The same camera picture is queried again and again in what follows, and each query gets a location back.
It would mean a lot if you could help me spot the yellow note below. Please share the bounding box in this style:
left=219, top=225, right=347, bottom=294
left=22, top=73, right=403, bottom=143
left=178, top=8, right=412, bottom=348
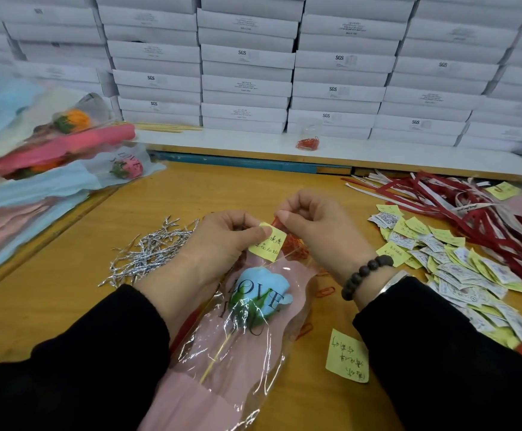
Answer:
left=247, top=222, right=289, bottom=264

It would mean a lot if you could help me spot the person's left hand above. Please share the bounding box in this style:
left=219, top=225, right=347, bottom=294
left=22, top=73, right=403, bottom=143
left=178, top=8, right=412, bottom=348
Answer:
left=135, top=211, right=273, bottom=338

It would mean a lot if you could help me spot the person's right forearm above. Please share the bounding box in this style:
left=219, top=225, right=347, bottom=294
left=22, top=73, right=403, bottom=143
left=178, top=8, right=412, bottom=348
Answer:
left=353, top=275, right=522, bottom=431

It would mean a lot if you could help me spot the pile of red ribbons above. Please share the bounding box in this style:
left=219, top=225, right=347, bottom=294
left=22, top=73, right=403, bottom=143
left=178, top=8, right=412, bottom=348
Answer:
left=346, top=170, right=522, bottom=356

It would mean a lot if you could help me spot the pile of yellow white tags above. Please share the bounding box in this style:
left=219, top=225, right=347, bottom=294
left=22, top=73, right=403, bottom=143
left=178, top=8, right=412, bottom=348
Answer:
left=326, top=181, right=522, bottom=384

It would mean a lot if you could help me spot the small bag of red clips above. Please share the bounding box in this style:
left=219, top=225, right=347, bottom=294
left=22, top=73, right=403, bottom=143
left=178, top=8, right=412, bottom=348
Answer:
left=296, top=128, right=321, bottom=153

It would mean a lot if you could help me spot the person's left forearm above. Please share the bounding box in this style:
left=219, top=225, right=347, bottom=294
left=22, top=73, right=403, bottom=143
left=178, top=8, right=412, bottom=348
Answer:
left=0, top=283, right=172, bottom=431

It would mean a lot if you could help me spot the wall of stacked white boxes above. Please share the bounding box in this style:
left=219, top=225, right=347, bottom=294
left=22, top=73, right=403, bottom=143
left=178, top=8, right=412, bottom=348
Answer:
left=0, top=0, right=522, bottom=156

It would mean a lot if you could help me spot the person's right hand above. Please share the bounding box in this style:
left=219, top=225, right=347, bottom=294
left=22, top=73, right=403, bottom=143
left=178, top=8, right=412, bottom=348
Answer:
left=274, top=190, right=397, bottom=311

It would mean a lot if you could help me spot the black bead bracelet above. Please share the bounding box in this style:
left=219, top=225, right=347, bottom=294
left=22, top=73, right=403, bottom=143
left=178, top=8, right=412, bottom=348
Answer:
left=341, top=256, right=396, bottom=302

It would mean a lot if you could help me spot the pile of flowers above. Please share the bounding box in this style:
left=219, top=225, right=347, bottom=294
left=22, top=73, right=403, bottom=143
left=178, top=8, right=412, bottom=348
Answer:
left=0, top=62, right=165, bottom=284

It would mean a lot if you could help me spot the wooden sticks bundle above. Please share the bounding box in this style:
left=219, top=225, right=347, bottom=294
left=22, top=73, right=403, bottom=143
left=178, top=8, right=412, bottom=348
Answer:
left=135, top=123, right=202, bottom=133

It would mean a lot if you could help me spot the pile of silver twist ties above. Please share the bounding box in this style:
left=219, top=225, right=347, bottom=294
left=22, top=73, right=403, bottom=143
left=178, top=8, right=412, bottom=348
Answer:
left=99, top=215, right=199, bottom=290

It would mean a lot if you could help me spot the pile of orange paper clips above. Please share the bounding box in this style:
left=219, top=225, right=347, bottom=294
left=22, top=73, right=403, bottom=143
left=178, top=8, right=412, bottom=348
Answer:
left=270, top=218, right=338, bottom=342

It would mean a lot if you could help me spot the blue flower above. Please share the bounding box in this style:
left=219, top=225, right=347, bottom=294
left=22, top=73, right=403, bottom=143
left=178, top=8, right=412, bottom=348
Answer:
left=139, top=247, right=318, bottom=431

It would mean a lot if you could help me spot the long white board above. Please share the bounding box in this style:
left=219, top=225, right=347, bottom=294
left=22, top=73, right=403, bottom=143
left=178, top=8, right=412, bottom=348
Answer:
left=137, top=130, right=522, bottom=182

